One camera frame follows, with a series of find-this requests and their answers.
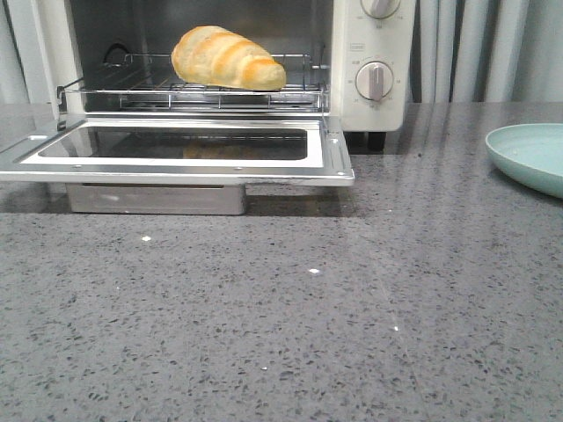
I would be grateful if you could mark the glass oven door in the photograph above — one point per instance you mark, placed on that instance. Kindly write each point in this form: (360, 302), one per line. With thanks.
(186, 165)

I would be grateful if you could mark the golden croissant bread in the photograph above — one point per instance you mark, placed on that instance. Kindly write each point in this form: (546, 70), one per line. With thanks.
(212, 55)

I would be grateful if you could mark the lower oven control knob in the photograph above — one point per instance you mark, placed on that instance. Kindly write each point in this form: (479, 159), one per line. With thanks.
(374, 81)

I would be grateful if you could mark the oven control knob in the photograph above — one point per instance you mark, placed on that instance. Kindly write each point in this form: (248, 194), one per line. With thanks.
(380, 9)
(374, 81)

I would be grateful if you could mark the white Toshiba toaster oven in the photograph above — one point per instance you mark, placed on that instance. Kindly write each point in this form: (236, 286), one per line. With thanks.
(337, 33)

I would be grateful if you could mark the upper oven control knob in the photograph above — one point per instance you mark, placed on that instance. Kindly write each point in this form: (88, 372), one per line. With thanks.
(380, 9)

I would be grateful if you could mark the grey curtain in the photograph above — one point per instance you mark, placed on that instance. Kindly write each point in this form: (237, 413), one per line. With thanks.
(463, 51)

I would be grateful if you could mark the light green plate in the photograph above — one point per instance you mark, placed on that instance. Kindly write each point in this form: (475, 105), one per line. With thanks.
(530, 154)

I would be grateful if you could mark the metal wire oven rack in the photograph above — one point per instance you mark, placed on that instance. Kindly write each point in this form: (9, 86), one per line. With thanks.
(148, 83)

